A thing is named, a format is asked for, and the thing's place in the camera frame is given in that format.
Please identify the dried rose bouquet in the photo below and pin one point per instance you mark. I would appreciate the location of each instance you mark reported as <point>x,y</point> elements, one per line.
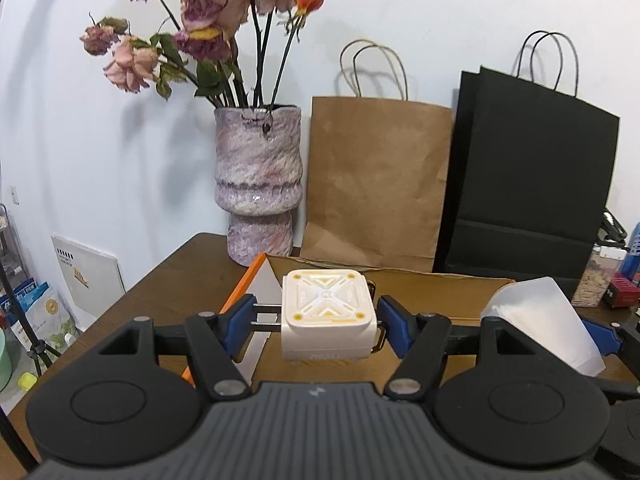
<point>210,15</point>

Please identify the white charger plug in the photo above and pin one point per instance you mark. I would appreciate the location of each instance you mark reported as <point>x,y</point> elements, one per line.
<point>327,310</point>

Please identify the blue carton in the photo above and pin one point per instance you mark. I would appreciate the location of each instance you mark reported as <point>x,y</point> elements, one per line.
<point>635,250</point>

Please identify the brown paper bag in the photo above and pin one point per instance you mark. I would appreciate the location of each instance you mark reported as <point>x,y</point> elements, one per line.
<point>375,175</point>

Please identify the white translucent plastic cup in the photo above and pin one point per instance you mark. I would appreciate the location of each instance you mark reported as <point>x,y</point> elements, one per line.
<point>545,320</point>

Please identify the white wall socket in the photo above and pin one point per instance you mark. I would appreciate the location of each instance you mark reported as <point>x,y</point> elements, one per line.
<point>15,195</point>

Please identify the white flat panel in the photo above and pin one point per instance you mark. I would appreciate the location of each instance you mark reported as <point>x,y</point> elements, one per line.
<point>90,275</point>

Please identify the blue white bag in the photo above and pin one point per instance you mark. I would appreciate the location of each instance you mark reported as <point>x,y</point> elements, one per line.
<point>47,310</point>

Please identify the small red box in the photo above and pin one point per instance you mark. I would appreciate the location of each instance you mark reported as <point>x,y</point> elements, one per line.
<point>625,290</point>

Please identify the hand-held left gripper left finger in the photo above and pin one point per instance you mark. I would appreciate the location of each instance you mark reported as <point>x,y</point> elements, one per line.
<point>241,327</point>

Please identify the black light stand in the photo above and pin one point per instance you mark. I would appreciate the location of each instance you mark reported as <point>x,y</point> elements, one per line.
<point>25,325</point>

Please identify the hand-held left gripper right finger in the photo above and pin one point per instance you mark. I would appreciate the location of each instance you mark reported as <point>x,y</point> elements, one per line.
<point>395,326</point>

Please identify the mint green bucket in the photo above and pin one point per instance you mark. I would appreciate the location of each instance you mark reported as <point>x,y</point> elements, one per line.
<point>4,360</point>

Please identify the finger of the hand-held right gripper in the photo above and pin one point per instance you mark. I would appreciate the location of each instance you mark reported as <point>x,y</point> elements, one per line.
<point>620,392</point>
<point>607,337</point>

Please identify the clear food container black lid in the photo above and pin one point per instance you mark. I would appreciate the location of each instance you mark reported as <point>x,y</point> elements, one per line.
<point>595,280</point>

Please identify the orange cardboard box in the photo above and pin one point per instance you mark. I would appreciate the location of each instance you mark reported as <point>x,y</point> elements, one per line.
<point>450,295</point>

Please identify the purple mottled ceramic vase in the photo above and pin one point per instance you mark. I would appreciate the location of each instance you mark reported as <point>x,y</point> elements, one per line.
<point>257,170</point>

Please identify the small yellow green item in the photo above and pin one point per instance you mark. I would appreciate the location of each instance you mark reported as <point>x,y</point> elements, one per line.
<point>27,381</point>

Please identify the black paper bag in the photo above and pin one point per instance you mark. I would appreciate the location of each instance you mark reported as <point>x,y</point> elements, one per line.
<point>530,170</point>

